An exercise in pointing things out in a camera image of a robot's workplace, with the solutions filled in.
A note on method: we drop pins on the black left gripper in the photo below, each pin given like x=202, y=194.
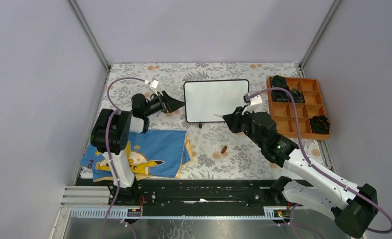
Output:
x=171, y=103

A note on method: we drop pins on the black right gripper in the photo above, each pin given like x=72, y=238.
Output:
x=233, y=120

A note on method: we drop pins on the dark red marker cap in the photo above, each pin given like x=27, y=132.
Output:
x=224, y=149

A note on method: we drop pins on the small whiteboard black frame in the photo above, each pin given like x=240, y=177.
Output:
x=205, y=98

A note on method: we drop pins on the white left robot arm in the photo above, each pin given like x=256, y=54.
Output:
x=110, y=136

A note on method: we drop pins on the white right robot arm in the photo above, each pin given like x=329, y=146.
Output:
x=350, y=206

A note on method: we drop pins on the floral patterned table mat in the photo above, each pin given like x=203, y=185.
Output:
x=242, y=159

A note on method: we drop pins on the orange compartment tray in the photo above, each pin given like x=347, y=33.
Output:
x=308, y=110

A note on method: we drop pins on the blue Pikachu cloth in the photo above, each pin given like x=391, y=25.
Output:
x=156, y=153

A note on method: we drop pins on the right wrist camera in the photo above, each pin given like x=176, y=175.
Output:
x=252, y=103

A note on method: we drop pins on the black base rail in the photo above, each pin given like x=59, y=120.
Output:
x=199, y=198

